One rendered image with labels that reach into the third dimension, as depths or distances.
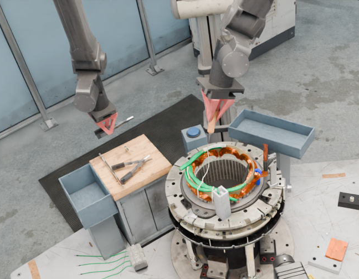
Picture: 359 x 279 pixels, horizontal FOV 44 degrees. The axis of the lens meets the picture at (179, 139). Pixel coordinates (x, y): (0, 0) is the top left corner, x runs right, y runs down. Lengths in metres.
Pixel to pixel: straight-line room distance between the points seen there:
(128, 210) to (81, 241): 0.29
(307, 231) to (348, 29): 2.89
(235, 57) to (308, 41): 3.09
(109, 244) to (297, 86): 2.31
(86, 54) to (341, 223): 0.95
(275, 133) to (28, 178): 2.08
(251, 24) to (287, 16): 2.93
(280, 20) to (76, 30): 2.94
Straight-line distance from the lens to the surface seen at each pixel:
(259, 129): 1.48
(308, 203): 1.58
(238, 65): 0.93
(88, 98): 1.15
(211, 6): 1.39
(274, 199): 1.18
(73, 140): 3.33
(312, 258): 1.43
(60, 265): 1.58
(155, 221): 1.48
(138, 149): 1.42
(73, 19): 1.02
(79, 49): 1.12
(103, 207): 1.33
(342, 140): 3.00
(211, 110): 1.04
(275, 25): 3.84
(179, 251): 1.46
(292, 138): 1.45
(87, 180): 1.47
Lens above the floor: 1.99
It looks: 40 degrees down
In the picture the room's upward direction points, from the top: 12 degrees counter-clockwise
